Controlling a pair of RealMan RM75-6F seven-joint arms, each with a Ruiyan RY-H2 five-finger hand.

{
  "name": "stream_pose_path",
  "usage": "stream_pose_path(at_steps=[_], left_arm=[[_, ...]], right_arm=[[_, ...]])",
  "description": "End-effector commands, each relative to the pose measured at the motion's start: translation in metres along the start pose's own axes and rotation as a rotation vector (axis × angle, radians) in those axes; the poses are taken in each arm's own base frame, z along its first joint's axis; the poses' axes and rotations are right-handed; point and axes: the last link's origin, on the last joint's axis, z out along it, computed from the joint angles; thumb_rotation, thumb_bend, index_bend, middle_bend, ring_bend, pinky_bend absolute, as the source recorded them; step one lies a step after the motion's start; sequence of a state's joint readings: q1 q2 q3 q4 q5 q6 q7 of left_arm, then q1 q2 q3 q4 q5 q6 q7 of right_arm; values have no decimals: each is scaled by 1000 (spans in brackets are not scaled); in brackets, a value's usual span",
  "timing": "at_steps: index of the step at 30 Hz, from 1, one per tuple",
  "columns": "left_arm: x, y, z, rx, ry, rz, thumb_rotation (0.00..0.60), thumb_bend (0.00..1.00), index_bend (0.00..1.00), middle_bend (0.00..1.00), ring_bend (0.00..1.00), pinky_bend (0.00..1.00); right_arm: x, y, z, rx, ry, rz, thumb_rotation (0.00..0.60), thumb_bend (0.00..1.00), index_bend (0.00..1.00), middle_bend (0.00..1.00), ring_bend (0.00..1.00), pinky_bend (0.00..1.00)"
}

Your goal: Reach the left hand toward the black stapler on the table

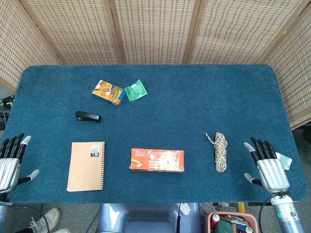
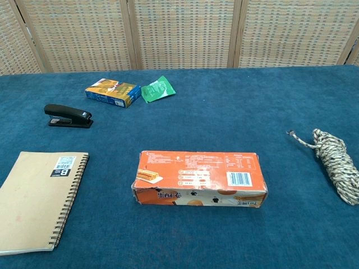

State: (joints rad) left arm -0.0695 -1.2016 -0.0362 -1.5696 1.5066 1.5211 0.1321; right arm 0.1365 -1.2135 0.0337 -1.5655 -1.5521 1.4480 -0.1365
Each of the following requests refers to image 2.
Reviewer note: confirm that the black stapler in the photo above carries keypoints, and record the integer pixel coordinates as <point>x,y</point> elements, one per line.
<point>73,113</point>

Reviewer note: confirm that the yellow spiral notebook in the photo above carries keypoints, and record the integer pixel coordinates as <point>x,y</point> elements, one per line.
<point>36,196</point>

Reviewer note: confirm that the orange snack box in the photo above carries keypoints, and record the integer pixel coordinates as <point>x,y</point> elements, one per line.
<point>196,175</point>

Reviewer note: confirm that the green foil packet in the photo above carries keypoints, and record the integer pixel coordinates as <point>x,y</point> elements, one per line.
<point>157,89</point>

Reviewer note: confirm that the blue and yellow box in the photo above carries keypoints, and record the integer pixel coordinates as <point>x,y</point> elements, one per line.
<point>115,92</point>

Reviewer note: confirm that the woven folding screen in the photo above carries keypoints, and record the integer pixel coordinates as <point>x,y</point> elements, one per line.
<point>182,33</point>

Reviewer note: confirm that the blue table cloth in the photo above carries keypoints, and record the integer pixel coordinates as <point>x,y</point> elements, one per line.
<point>196,238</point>

